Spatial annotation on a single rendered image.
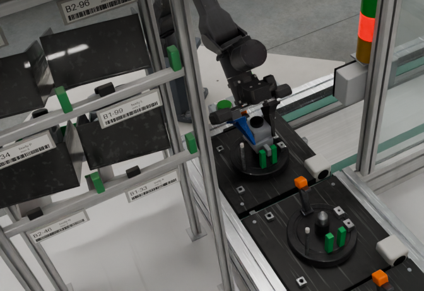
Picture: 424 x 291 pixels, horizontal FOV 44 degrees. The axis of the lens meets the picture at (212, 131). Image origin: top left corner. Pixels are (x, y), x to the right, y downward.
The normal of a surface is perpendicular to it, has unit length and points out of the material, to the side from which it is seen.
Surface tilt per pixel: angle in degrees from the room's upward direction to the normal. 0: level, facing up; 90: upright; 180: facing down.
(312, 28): 0
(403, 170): 90
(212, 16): 47
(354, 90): 90
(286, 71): 0
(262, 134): 90
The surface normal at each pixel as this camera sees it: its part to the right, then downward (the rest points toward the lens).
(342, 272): -0.11, -0.71
